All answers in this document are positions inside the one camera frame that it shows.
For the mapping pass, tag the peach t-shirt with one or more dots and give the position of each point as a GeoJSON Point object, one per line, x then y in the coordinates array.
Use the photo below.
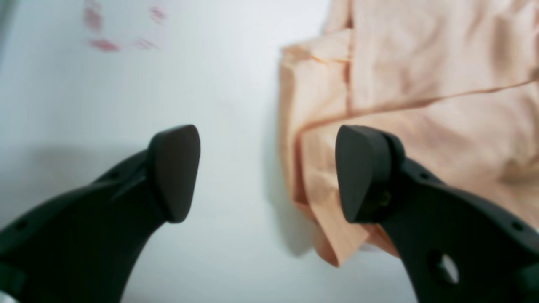
{"type": "Point", "coordinates": [455, 80]}

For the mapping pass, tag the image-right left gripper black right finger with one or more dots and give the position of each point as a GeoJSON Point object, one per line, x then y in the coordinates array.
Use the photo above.
{"type": "Point", "coordinates": [456, 247]}

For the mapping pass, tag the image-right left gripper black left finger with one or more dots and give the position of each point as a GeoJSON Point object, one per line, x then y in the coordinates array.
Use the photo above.
{"type": "Point", "coordinates": [81, 246]}

